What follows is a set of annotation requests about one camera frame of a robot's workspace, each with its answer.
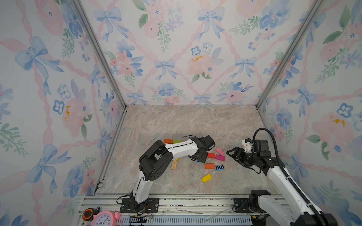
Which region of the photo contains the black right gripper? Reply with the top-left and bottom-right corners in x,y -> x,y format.
227,146 -> 258,167

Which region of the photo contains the red block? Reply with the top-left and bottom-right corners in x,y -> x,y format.
207,153 -> 216,159

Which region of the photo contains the light pink block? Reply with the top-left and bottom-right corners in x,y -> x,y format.
216,148 -> 225,156

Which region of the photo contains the magenta block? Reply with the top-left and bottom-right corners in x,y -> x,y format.
215,154 -> 226,162

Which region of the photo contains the green block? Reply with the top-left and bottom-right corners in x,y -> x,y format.
173,139 -> 182,144

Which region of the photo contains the orange block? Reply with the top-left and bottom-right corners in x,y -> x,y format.
164,138 -> 173,144
204,163 -> 216,170

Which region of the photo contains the striped natural wood block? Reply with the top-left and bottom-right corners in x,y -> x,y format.
171,160 -> 178,170

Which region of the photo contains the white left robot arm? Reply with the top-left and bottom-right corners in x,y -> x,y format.
131,135 -> 215,205

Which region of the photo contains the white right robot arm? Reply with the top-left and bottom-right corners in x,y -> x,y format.
227,138 -> 338,226

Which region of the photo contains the yellow block front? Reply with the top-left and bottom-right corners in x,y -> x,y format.
201,174 -> 212,183

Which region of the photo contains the pink alarm clock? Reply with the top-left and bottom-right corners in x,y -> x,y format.
91,211 -> 122,226

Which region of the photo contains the orange black tape measure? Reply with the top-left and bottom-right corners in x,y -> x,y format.
82,207 -> 100,221

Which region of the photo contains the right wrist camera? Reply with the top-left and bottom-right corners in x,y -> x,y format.
242,138 -> 253,153

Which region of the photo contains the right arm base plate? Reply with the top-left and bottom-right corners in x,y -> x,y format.
232,198 -> 267,215

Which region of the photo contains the aluminium front rail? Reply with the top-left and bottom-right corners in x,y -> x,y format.
73,194 -> 289,226

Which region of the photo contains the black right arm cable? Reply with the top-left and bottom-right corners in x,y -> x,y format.
252,128 -> 329,226

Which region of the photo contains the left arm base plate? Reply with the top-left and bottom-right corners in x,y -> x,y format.
120,198 -> 159,214

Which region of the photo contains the aluminium right corner post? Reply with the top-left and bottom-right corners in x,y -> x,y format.
255,0 -> 325,110

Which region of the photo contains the aluminium corner post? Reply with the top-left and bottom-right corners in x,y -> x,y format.
70,0 -> 126,110
255,0 -> 325,110

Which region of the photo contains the aluminium left corner post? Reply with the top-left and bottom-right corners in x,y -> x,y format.
70,0 -> 126,110

